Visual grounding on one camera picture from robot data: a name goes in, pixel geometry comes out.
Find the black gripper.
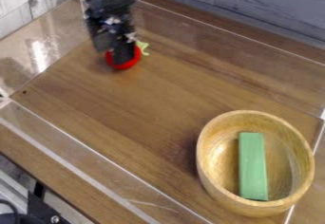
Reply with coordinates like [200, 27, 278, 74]
[84, 0, 136, 65]

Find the red plush tomato toy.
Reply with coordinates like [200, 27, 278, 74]
[105, 40, 149, 70]

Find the wooden bowl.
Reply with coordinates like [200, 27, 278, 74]
[195, 110, 314, 217]

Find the green rectangular block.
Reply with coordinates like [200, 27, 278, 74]
[237, 132, 267, 201]

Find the clear acrylic left wall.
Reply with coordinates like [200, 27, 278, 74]
[0, 0, 109, 101]

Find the clear acrylic wall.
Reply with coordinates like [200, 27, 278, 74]
[0, 99, 212, 224]
[0, 0, 109, 101]
[133, 0, 325, 117]

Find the clear acrylic back wall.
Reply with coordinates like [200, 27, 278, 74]
[133, 0, 325, 117]

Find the clear acrylic front wall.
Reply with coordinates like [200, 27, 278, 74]
[0, 99, 212, 224]

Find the black clamp with cable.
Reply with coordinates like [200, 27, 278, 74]
[0, 193, 70, 224]

